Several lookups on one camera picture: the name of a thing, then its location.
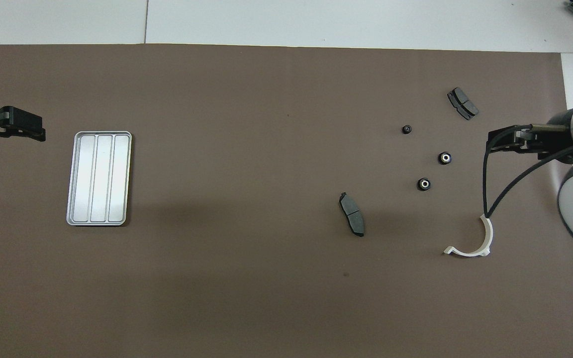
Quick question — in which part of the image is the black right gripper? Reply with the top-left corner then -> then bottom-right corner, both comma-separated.
488,124 -> 573,160

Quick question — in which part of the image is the short grey brake pad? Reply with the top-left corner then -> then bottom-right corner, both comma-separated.
447,87 -> 479,121

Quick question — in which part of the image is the brown paper table mat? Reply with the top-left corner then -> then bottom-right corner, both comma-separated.
0,44 -> 573,358

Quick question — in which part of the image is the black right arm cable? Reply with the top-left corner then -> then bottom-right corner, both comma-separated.
482,127 -> 573,219

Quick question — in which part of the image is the silver metal tray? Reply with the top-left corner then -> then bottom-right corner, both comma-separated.
66,131 -> 133,227

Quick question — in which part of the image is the white curved plastic bracket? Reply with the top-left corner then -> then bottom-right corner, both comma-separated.
444,211 -> 494,258

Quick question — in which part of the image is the long grey brake pad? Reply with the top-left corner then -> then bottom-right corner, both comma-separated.
339,192 -> 366,238

